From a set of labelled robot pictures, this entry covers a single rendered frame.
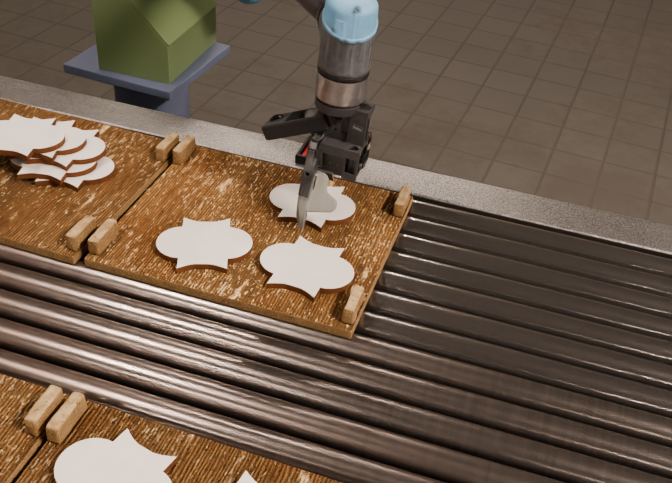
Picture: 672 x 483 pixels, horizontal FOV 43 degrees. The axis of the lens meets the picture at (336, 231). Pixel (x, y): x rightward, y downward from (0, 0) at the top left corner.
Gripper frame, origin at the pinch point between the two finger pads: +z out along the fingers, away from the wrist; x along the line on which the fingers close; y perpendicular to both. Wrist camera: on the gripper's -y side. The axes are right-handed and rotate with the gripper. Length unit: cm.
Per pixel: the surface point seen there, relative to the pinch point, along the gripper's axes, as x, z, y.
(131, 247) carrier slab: -20.6, 1.9, -21.2
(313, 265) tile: -15.4, -0.7, 5.5
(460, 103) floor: 224, 94, -1
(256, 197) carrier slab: -1.3, 1.2, -9.2
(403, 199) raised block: 3.9, -2.9, 13.9
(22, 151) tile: -11.4, -2.2, -45.4
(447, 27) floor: 302, 95, -23
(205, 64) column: 51, 10, -43
